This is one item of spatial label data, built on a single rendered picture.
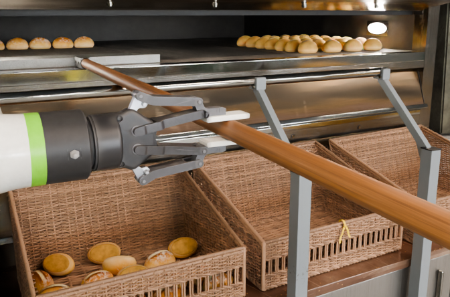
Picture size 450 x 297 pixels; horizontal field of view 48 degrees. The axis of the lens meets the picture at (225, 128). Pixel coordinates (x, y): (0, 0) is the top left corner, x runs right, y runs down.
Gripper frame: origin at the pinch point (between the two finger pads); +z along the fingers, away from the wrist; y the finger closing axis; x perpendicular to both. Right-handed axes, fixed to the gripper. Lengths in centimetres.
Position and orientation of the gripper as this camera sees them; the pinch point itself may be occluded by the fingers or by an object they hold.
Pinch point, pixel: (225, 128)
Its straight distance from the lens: 75.2
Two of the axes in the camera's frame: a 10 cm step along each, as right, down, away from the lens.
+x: 4.6, 2.0, -8.7
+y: 0.0, 9.8, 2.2
